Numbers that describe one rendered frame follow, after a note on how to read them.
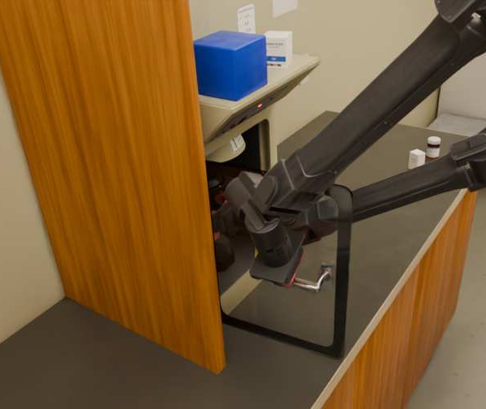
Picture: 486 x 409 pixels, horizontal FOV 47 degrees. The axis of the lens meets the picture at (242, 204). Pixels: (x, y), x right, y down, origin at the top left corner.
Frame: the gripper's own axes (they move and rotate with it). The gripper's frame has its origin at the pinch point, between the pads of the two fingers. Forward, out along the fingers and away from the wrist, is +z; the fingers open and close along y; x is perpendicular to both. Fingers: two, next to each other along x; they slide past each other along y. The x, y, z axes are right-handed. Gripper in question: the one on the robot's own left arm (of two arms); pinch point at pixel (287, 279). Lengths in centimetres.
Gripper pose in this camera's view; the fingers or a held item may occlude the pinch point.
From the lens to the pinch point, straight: 102.5
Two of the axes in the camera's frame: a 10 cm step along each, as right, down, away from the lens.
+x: 8.7, 1.9, -4.5
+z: 2.6, 5.9, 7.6
